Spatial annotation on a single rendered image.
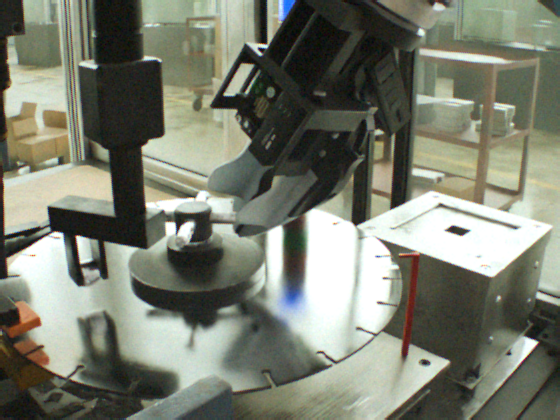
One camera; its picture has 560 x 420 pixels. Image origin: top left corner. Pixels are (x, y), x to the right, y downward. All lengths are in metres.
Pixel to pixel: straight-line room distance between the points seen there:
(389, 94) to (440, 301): 0.29
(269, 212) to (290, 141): 0.10
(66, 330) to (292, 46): 0.24
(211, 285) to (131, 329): 0.07
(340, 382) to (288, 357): 0.15
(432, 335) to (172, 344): 0.36
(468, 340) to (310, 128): 0.37
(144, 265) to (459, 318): 0.34
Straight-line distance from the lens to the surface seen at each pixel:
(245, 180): 0.46
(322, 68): 0.36
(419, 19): 0.36
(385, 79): 0.41
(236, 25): 1.06
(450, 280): 0.64
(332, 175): 0.41
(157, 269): 0.47
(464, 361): 0.67
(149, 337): 0.41
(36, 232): 0.69
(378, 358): 0.56
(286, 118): 0.36
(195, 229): 0.46
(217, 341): 0.40
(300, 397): 0.51
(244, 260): 0.48
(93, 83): 0.36
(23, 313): 0.42
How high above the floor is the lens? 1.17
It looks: 21 degrees down
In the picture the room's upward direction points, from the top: straight up
